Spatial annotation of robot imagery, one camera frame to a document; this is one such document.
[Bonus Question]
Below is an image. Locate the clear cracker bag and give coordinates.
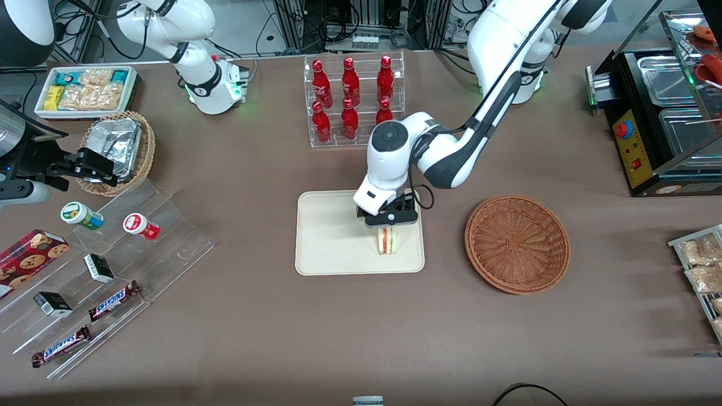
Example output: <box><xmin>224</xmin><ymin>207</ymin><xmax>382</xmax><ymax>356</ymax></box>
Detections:
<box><xmin>58</xmin><ymin>83</ymin><xmax>124</xmax><ymax>111</ymax></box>
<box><xmin>79</xmin><ymin>69</ymin><xmax>115</xmax><ymax>89</ymax></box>

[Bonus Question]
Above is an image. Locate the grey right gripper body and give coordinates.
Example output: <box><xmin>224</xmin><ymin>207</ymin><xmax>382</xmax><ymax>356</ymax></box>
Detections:
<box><xmin>0</xmin><ymin>101</ymin><xmax>69</xmax><ymax>190</ymax></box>

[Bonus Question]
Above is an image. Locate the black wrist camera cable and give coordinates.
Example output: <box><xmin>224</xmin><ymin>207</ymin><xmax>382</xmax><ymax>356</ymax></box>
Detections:
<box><xmin>407</xmin><ymin>183</ymin><xmax>435</xmax><ymax>210</ymax></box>

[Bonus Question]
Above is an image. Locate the brown round wicker basket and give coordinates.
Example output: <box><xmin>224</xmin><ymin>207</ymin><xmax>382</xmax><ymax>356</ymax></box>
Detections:
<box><xmin>464</xmin><ymin>195</ymin><xmax>571</xmax><ymax>295</ymax></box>

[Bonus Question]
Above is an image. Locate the aluminium frame rack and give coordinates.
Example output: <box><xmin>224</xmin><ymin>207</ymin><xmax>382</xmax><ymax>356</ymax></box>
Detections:
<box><xmin>273</xmin><ymin>0</ymin><xmax>453</xmax><ymax>55</ymax></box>

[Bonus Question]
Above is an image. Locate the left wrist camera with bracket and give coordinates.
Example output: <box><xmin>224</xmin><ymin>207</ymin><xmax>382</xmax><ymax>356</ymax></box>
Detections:
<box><xmin>356</xmin><ymin>193</ymin><xmax>420</xmax><ymax>228</ymax></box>

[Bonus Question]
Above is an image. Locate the clear acrylic bottle rack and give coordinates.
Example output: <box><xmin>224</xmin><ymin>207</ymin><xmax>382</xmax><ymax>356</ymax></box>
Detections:
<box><xmin>303</xmin><ymin>51</ymin><xmax>406</xmax><ymax>148</ymax></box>

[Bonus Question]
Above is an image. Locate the cream rectangular serving tray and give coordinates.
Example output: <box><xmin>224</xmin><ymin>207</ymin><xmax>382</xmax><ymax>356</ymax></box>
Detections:
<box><xmin>295</xmin><ymin>189</ymin><xmax>425</xmax><ymax>276</ymax></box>

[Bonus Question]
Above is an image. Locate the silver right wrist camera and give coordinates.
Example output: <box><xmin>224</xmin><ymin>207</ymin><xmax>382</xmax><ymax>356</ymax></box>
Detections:
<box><xmin>0</xmin><ymin>180</ymin><xmax>50</xmax><ymax>207</ymax></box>

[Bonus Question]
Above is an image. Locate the red plaid cookie box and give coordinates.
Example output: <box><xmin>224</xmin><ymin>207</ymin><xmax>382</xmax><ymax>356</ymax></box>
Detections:
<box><xmin>0</xmin><ymin>228</ymin><xmax>71</xmax><ymax>301</ymax></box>

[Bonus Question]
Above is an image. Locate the red lid snack cup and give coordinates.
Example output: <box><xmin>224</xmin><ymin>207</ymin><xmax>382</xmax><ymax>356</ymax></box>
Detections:
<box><xmin>123</xmin><ymin>213</ymin><xmax>161</xmax><ymax>241</ymax></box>

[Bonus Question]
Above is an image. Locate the triangular sandwich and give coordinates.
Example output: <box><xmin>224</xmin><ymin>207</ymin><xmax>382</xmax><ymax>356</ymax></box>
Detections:
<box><xmin>376</xmin><ymin>226</ymin><xmax>400</xmax><ymax>256</ymax></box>

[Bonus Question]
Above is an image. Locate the white rectangular snack bin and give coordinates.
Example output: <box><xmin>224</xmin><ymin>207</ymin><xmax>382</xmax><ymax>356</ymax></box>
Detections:
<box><xmin>34</xmin><ymin>65</ymin><xmax>138</xmax><ymax>121</ymax></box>

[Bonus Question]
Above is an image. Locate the clear acrylic stepped display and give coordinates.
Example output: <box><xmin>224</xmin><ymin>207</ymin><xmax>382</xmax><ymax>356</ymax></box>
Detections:
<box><xmin>0</xmin><ymin>178</ymin><xmax>215</xmax><ymax>380</ymax></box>

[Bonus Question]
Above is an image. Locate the black food warmer cabinet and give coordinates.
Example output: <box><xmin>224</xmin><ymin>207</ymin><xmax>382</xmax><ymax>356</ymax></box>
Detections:
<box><xmin>585</xmin><ymin>8</ymin><xmax>722</xmax><ymax>198</ymax></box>

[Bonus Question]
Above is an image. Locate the small black white box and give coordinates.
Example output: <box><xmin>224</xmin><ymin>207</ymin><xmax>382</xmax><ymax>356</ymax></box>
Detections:
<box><xmin>83</xmin><ymin>253</ymin><xmax>116</xmax><ymax>284</ymax></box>
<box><xmin>33</xmin><ymin>291</ymin><xmax>73</xmax><ymax>318</ymax></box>

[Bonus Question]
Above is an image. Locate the silver foil wrapped packet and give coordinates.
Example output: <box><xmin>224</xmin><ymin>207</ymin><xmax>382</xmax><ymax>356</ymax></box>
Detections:
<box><xmin>86</xmin><ymin>118</ymin><xmax>143</xmax><ymax>182</ymax></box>

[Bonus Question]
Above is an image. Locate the green lid snack cup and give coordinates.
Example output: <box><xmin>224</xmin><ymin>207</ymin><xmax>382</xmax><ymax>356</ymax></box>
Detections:
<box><xmin>60</xmin><ymin>201</ymin><xmax>105</xmax><ymax>231</ymax></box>

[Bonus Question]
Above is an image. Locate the Snickers chocolate bar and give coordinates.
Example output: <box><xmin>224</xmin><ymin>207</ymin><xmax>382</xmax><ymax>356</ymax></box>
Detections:
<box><xmin>30</xmin><ymin>325</ymin><xmax>93</xmax><ymax>369</ymax></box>
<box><xmin>87</xmin><ymin>280</ymin><xmax>142</xmax><ymax>323</ymax></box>

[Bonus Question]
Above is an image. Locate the steel warmer pan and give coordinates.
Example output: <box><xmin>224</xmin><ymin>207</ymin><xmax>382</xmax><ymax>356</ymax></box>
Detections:
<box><xmin>658</xmin><ymin>107</ymin><xmax>722</xmax><ymax>171</ymax></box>
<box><xmin>636</xmin><ymin>55</ymin><xmax>700</xmax><ymax>108</ymax></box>

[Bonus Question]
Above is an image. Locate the black looped table cable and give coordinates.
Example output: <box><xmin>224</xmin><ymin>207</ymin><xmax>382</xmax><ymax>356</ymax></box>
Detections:
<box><xmin>492</xmin><ymin>383</ymin><xmax>568</xmax><ymax>406</ymax></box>

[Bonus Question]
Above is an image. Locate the grey wire snack tray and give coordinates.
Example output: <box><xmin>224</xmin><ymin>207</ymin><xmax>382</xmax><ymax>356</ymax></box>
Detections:
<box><xmin>667</xmin><ymin>224</ymin><xmax>722</xmax><ymax>346</ymax></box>

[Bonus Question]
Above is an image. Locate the tan oval wicker basket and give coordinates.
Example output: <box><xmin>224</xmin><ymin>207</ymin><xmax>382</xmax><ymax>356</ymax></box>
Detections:
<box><xmin>76</xmin><ymin>111</ymin><xmax>156</xmax><ymax>197</ymax></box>

